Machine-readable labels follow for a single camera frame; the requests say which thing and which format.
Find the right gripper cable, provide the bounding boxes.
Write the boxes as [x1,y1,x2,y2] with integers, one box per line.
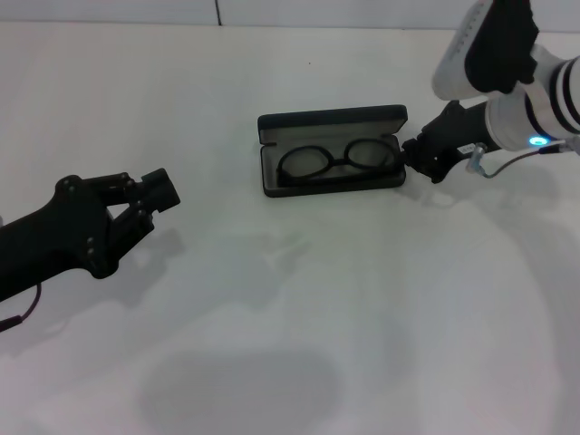
[469,140,580,179]

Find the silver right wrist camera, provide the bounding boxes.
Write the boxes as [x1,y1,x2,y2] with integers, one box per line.
[432,0,541,99]

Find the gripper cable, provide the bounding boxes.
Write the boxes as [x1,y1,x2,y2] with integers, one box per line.
[0,283,44,333]
[469,140,580,179]

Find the black glasses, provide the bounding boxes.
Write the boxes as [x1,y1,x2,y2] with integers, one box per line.
[275,138,402,187]

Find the black glasses case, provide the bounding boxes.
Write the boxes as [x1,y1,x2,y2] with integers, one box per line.
[256,103,408,198]

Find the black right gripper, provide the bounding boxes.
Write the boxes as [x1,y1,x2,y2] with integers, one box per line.
[401,100,496,185]

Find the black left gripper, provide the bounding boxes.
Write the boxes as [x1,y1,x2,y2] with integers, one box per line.
[0,167,182,304]

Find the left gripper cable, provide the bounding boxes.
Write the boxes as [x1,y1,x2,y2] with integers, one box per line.
[0,283,44,333]

